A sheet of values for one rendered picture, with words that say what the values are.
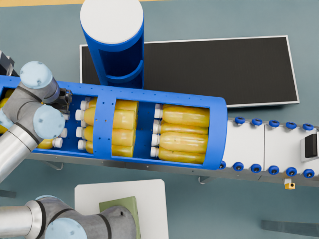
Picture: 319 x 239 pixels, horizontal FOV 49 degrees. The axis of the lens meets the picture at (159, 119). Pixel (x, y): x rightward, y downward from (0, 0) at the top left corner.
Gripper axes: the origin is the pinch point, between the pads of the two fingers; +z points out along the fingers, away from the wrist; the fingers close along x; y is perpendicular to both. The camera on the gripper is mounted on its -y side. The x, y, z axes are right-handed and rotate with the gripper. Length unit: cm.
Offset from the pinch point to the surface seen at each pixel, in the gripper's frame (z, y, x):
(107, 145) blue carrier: 1.9, 19.8, -10.5
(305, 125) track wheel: 22, 101, 11
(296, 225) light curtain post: 63, 115, -31
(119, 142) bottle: 6.6, 23.4, -7.9
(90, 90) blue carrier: 0.3, 11.1, 8.8
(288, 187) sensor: 26, 95, -16
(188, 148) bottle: 6.3, 48.9, -7.8
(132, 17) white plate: 17, 21, 50
